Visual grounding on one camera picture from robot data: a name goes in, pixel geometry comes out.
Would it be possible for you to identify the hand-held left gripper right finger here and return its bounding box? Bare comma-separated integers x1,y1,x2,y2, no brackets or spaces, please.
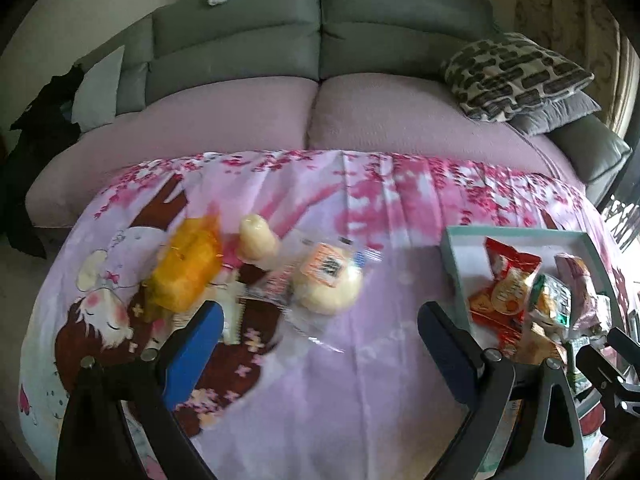
417,301,586,480

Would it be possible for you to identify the grey sofa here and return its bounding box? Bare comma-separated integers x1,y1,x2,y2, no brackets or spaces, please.
25,0,633,226

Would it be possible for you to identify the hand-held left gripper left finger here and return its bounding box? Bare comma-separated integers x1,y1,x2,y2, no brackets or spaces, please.
55,302,224,480

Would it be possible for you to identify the white cushion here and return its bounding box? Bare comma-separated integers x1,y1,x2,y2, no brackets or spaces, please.
70,45,126,133

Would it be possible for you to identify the pink snack packet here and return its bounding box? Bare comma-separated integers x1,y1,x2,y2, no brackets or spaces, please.
554,254,597,333

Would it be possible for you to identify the patterned beige curtain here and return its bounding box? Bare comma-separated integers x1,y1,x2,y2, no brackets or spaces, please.
515,0,633,136

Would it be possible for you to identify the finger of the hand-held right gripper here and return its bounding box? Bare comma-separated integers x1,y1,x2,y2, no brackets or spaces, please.
607,327,640,363
575,346,640,441

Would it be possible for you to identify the grey pillow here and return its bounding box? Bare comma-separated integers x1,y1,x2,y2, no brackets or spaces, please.
510,92,601,136

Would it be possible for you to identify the teal rimmed white tray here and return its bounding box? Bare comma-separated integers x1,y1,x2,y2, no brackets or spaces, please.
440,226,626,473

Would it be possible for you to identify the orange snack packet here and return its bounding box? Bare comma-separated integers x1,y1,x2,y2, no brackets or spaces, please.
144,214,224,322

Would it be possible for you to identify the printed pink blanket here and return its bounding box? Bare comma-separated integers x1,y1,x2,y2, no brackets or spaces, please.
17,149,633,480

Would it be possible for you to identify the pink sofa seat cover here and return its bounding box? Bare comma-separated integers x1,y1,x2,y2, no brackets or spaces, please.
25,74,586,228

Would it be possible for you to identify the pale jelly cup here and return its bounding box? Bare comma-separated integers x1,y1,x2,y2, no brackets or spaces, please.
239,214,281,265

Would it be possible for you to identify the white snack packet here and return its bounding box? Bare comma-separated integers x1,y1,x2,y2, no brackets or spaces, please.
220,270,297,347

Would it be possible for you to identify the beige snack packet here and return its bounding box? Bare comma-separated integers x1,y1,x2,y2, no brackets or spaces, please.
515,322,568,367

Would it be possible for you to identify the clear packet with white bun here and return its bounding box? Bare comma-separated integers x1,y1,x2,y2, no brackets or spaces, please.
280,237,382,353

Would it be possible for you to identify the black white patterned pillow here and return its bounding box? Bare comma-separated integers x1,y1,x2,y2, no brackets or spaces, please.
440,32,596,123

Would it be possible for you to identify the dark clothing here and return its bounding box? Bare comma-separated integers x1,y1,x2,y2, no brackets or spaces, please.
10,65,85,258

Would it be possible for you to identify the red star print snack packet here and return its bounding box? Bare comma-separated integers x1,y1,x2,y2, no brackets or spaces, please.
468,237,543,343

